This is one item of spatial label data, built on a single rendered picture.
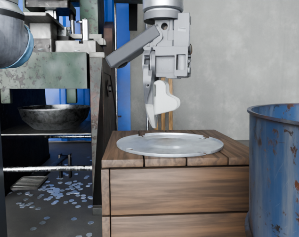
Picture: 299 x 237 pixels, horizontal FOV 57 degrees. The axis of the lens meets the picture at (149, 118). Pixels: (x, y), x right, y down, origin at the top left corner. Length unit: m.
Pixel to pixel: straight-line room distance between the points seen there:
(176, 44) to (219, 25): 2.19
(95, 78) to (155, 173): 0.56
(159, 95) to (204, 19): 2.19
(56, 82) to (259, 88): 2.04
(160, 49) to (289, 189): 0.31
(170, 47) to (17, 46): 0.38
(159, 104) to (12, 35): 0.39
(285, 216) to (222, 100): 2.39
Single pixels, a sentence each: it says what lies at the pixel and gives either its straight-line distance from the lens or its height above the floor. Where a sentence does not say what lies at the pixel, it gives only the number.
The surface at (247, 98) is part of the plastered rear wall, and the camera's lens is 2.74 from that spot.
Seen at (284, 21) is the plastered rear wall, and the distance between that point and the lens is 2.94.
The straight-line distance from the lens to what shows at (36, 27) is 1.27.
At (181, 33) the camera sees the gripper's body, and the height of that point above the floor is 0.60.
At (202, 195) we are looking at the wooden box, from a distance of 0.66.
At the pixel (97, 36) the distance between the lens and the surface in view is 1.38.
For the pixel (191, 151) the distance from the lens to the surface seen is 0.68.
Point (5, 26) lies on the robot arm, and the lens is 0.72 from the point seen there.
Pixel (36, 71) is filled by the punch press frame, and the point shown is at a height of 0.57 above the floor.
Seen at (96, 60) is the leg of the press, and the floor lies 0.61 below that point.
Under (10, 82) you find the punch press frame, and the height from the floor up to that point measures 0.52.
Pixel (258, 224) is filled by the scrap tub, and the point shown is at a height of 0.35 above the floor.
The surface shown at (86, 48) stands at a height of 0.67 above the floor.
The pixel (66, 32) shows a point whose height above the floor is 0.76.
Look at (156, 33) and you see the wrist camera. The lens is 0.52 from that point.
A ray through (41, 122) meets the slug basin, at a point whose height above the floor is 0.35.
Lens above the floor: 0.51
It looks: 7 degrees down
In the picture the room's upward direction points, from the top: straight up
